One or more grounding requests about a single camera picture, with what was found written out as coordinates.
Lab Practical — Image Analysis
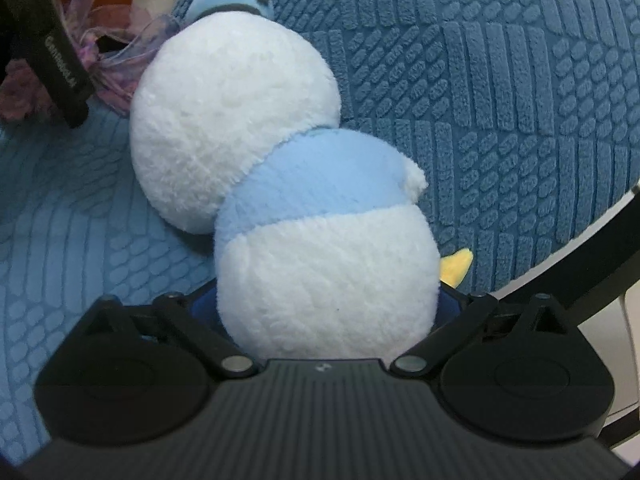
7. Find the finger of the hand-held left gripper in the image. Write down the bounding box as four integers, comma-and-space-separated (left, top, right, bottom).
20, 0, 96, 129

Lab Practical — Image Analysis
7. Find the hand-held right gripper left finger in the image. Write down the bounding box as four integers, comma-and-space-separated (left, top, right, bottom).
85, 290, 258, 378

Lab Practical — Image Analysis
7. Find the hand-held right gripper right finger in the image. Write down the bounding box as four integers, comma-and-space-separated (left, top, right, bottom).
389, 285, 571, 378

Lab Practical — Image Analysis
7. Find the pink sheer ribbon bow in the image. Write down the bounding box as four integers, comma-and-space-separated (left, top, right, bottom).
0, 0, 173, 121

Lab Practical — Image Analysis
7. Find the white and blue duck plush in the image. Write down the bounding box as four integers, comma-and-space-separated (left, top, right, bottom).
129, 0, 474, 361

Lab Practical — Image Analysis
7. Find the blue textured cushion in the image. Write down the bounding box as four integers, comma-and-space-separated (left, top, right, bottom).
0, 0, 640, 461

